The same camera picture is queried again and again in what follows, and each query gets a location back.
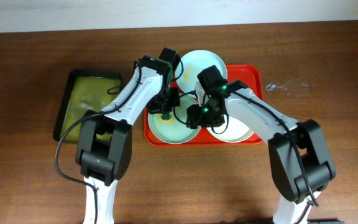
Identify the mint green plate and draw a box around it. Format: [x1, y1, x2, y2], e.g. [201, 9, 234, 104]
[147, 95, 201, 144]

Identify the white plate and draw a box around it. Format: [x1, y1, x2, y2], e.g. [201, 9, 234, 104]
[207, 116, 254, 143]

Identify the light blue top plate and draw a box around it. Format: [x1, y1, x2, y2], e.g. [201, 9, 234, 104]
[175, 50, 227, 93]

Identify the red plastic tray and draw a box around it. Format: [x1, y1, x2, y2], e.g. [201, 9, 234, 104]
[144, 64, 264, 147]

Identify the yellow green sponge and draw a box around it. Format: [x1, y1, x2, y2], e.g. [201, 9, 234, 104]
[157, 114, 175, 124]

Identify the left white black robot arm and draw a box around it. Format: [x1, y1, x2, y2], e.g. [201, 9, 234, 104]
[75, 48, 180, 223]

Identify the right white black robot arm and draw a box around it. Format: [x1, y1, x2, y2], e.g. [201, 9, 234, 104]
[186, 65, 336, 223]

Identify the black tray with green liquid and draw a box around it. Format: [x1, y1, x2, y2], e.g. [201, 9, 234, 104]
[53, 69, 122, 141]

